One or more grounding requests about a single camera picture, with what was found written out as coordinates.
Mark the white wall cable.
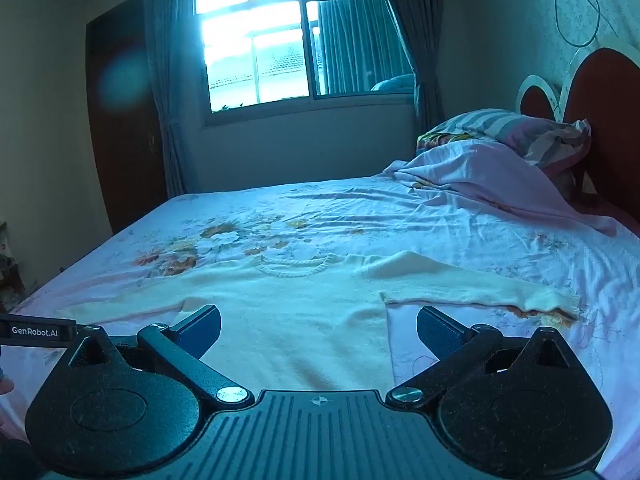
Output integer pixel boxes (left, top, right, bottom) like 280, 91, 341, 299
552, 0, 632, 49

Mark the window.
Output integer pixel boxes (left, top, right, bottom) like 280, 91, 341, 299
192, 0, 418, 117

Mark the dark wooden door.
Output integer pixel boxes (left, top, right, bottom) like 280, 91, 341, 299
85, 0, 168, 233

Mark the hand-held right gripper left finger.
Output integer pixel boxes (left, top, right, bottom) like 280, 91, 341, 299
65, 305, 256, 408

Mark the blue cloth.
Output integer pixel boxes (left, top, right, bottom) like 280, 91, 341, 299
371, 74, 417, 93

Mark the floral bed sheet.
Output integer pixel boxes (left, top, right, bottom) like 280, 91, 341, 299
0, 175, 640, 480

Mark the floral pillow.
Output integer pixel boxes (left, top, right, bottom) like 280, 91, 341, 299
416, 130, 482, 159

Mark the striped pillow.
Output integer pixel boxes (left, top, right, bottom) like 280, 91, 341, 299
430, 109, 592, 168

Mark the cream knit sweater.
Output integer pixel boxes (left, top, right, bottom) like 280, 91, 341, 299
50, 252, 582, 393

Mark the pink quilt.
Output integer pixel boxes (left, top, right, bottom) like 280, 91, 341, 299
382, 140, 621, 237

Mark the red and white headboard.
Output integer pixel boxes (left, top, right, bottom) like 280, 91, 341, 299
515, 35, 640, 238

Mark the dark cluttered stand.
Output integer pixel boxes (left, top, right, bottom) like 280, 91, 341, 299
0, 220, 27, 311

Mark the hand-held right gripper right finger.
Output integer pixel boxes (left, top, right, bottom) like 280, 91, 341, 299
386, 306, 586, 406

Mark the grey curtain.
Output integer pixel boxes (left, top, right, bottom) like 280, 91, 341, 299
144, 0, 203, 198
372, 0, 446, 133

